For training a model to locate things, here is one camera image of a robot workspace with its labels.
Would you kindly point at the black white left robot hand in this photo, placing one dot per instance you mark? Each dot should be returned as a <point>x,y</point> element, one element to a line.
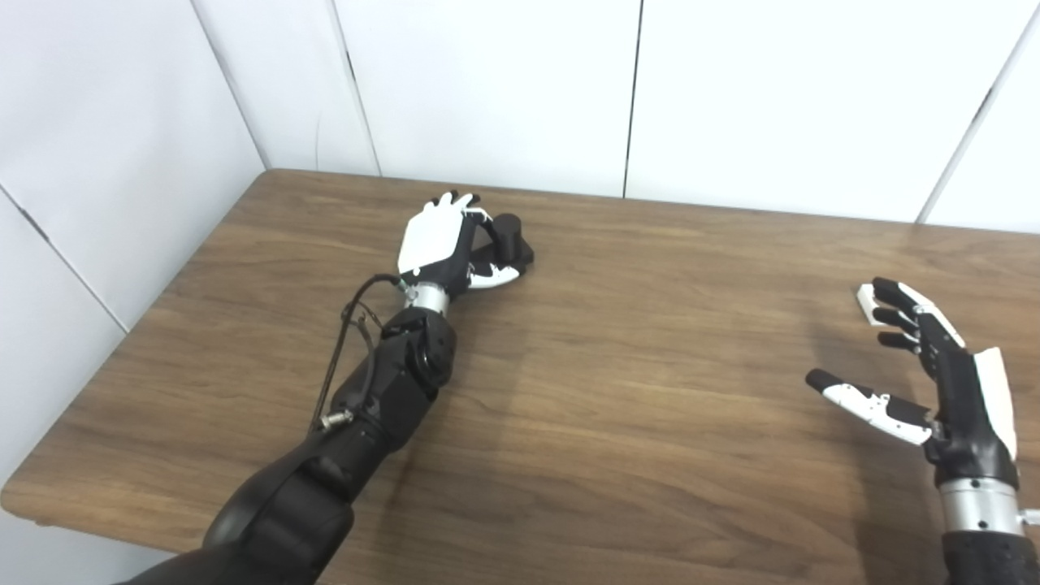
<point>431,240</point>

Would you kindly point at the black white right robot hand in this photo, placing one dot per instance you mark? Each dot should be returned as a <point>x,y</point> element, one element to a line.
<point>967,414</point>

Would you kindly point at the black peg with square base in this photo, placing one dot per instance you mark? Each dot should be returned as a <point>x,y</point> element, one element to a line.
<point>508,240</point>

